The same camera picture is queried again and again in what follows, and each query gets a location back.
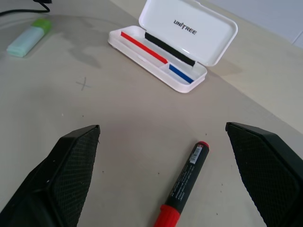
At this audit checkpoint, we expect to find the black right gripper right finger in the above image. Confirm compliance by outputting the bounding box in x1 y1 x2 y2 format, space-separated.
225 122 303 227

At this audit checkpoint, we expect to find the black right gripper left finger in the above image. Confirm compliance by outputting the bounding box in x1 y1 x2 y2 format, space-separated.
0 124 100 227

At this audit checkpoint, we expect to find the black marker with red cap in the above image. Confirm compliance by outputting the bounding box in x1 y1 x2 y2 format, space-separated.
153 141 211 227

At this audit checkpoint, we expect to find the green highlighter pen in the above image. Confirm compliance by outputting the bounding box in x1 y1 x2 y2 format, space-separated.
6 18 52 58

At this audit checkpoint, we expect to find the white rectangular box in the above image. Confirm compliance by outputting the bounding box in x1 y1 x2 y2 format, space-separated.
107 0 239 94

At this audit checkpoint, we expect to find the blue strip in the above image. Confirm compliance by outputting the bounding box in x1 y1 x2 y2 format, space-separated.
169 64 194 84

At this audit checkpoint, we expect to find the red strip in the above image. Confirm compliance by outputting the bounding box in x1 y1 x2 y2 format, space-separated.
120 31 169 64

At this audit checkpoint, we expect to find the black strip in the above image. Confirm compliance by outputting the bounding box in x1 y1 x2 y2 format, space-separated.
144 32 195 68

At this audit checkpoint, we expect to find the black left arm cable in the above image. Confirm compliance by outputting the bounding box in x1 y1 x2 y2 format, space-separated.
0 0 52 17

